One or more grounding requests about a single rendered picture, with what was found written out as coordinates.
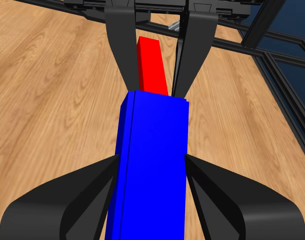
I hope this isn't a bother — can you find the thin red peg bar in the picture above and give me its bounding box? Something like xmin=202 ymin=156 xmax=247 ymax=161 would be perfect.
xmin=136 ymin=35 xmax=169 ymax=97

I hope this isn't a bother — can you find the blue hollow socket block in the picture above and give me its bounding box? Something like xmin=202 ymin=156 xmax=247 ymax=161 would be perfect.
xmin=104 ymin=89 xmax=190 ymax=240

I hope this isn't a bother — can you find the silver aluminium rail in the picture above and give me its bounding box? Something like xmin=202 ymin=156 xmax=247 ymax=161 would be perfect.
xmin=168 ymin=20 xmax=181 ymax=32

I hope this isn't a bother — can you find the black table frame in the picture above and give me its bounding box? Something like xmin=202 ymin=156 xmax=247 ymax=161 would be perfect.
xmin=14 ymin=0 xmax=305 ymax=166

